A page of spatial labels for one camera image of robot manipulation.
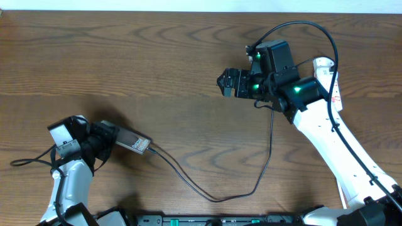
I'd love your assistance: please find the black USB charging cable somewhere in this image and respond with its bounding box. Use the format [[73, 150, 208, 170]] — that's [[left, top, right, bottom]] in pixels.
[[146, 56, 337, 203]]

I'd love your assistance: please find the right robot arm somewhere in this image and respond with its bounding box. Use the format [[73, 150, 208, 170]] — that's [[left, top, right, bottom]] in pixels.
[[217, 40, 401, 225]]

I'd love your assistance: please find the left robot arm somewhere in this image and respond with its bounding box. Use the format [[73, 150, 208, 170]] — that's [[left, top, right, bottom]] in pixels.
[[40, 117, 129, 225]]

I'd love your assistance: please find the white power strip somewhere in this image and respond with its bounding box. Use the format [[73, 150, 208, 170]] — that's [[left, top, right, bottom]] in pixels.
[[313, 56, 343, 112]]

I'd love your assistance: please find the black left camera cable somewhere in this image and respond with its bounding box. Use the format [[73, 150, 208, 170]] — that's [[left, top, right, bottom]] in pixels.
[[9, 143, 109, 226]]

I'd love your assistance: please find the black camera cable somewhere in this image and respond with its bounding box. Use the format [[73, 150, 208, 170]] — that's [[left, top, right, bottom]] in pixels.
[[9, 143, 109, 226], [247, 20, 402, 214]]

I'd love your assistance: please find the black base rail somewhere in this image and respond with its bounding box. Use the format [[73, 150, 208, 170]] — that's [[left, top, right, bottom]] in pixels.
[[136, 214, 304, 226]]

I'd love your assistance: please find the black right camera cable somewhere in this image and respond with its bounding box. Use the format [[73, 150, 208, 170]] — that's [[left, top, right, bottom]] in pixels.
[[247, 20, 402, 214]]

